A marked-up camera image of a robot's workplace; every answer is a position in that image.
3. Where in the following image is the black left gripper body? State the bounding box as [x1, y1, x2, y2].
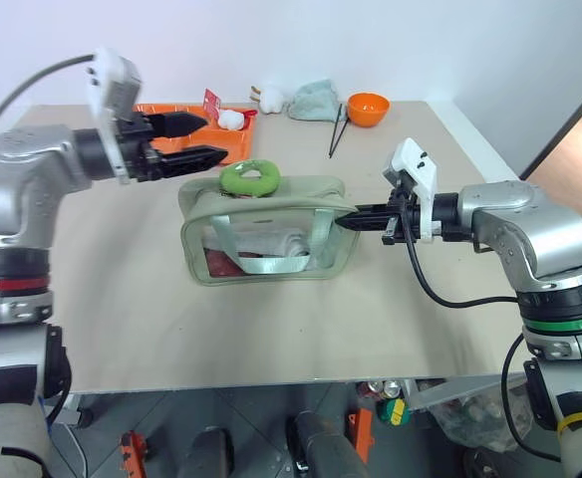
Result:
[116, 111, 166, 183]

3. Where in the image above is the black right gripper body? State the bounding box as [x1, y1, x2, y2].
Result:
[381, 187, 425, 247]

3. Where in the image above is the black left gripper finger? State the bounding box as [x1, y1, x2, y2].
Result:
[145, 112, 211, 140]
[159, 144, 230, 179]

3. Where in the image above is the green clear-front zip pouch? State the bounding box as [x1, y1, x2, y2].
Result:
[178, 173, 363, 290]

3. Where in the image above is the small white plush toy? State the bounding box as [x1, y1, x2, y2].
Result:
[216, 109, 249, 132]

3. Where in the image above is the white plush with brown tag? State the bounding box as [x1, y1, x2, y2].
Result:
[248, 84, 290, 116]

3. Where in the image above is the red item inside pouch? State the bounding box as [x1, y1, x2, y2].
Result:
[202, 247, 245, 278]

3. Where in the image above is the red card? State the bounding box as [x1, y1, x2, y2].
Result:
[202, 88, 223, 120]

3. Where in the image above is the orange plastic tray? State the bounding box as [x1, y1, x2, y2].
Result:
[132, 103, 259, 168]

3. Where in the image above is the black chopstick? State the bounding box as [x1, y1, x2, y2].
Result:
[328, 103, 344, 158]
[329, 118, 352, 160]

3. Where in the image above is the white folded towel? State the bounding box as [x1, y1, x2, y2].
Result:
[229, 228, 313, 261]

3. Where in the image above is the orange bowl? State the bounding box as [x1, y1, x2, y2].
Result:
[346, 92, 392, 129]

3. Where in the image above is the pale green cloth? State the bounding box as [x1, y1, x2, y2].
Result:
[286, 78, 344, 123]

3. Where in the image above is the grey metal table bar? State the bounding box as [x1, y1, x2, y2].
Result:
[404, 374, 527, 413]

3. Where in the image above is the green and yellow round object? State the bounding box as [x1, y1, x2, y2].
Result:
[376, 396, 410, 426]

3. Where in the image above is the clear plastic bag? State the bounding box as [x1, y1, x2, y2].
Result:
[429, 381, 527, 453]

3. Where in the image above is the dark rounded shape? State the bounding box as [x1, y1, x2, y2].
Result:
[284, 409, 368, 478]

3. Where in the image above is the green plush donut keychain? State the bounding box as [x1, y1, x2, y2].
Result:
[218, 158, 282, 199]

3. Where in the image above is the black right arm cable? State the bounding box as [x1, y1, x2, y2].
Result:
[401, 198, 564, 462]

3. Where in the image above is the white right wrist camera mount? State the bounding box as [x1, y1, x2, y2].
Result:
[381, 137, 439, 245]

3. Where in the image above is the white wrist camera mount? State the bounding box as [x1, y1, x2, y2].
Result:
[381, 137, 439, 245]
[83, 47, 144, 186]

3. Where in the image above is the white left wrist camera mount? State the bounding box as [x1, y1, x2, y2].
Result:
[83, 47, 144, 186]

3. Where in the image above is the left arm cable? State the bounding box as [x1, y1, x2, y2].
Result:
[0, 53, 97, 168]

